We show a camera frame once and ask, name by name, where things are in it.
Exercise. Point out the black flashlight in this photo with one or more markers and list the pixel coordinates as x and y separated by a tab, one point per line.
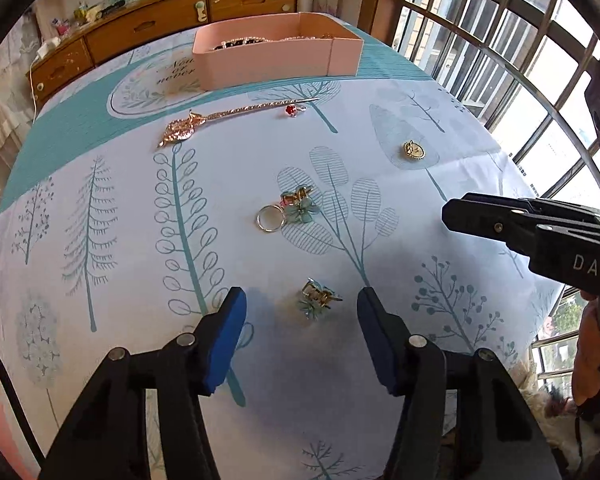
111	9

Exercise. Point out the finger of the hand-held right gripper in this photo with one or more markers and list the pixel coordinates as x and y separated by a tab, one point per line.
485	225
545	210

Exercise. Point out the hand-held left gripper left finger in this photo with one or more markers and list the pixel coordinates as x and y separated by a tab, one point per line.
225	345

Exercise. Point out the gold leaf hairpin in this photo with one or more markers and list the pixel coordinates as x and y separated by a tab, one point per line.
180	127

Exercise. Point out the window security grille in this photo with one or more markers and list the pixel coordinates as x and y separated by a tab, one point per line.
505	50

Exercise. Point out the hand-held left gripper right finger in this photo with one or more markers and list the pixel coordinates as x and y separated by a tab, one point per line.
375	340

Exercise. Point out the small pink container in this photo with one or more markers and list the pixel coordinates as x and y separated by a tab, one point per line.
60	27

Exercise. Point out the white charger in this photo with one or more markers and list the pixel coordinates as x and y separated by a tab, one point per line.
49	46

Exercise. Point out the round gold brooch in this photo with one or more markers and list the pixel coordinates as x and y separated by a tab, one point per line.
413	150

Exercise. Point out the person's right hand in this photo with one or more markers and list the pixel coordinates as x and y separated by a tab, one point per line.
590	355

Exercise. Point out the pink box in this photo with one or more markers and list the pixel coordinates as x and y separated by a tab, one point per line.
260	65

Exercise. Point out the green flower earring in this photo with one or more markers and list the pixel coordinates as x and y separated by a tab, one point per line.
317	300
300	207

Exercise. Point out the wooden desk with drawers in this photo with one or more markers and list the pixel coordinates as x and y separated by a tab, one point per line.
145	25

